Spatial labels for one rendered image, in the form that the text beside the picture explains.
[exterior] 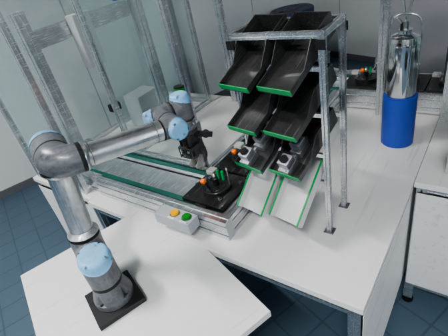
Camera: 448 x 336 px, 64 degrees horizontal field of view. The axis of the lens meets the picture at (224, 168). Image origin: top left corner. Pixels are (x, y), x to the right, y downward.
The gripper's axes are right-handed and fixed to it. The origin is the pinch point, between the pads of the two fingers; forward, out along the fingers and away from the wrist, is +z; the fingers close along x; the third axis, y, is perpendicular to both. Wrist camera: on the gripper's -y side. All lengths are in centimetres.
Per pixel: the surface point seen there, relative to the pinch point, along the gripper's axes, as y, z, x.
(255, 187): -3.0, 7.1, 23.7
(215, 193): 0.1, 14.0, 3.7
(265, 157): -3.3, -8.9, 30.7
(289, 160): 1.6, -13.1, 43.7
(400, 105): -78, 2, 62
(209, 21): -291, 11, -214
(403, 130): -79, 16, 64
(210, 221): 12.4, 18.3, 8.5
